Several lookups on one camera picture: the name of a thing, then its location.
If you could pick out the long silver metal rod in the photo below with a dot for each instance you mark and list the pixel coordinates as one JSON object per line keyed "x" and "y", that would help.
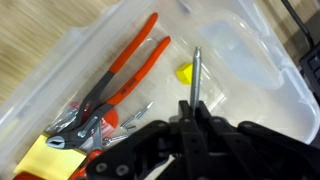
{"x": 196, "y": 76}

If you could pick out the small yellow block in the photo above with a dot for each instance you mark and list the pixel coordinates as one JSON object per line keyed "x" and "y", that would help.
{"x": 184, "y": 74}

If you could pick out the silver eye hook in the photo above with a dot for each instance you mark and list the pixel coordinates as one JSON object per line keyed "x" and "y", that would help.
{"x": 115, "y": 139}

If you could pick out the black rectangular keypad device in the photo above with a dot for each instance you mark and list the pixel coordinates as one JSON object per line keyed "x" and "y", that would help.
{"x": 311, "y": 73}

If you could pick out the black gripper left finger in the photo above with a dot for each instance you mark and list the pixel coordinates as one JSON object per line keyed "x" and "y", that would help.
{"x": 156, "y": 150}

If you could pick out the loose silver screws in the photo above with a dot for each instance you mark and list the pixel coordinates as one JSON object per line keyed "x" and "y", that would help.
{"x": 136, "y": 116}

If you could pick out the clear plastic storage box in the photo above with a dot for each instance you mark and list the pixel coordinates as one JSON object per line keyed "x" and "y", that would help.
{"x": 240, "y": 66}

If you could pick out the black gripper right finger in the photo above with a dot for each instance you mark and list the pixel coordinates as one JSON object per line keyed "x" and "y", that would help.
{"x": 253, "y": 153}

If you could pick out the yellow sticky note pad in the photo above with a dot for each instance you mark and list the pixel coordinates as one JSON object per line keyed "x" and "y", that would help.
{"x": 46, "y": 160}

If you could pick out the bag of screws red label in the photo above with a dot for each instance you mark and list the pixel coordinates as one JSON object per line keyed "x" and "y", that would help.
{"x": 110, "y": 120}

